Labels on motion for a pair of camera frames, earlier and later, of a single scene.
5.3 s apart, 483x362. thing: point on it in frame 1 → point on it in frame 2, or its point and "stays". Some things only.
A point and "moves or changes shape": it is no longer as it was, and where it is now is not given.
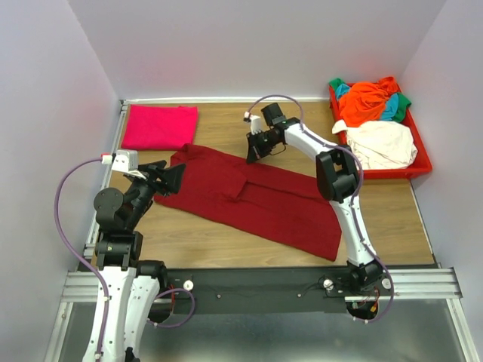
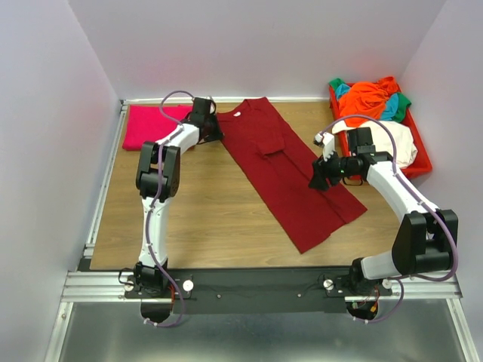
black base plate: x=262 y=290 stays
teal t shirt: x=391 y=107 stays
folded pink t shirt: x=160 y=127 stays
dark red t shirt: x=259 y=200 moves or changes shape
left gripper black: x=171 y=177 → x=217 y=135
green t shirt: x=403 y=101 stays
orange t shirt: x=364 y=102 stays
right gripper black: x=254 y=151 → x=321 y=171
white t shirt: x=380 y=144 stays
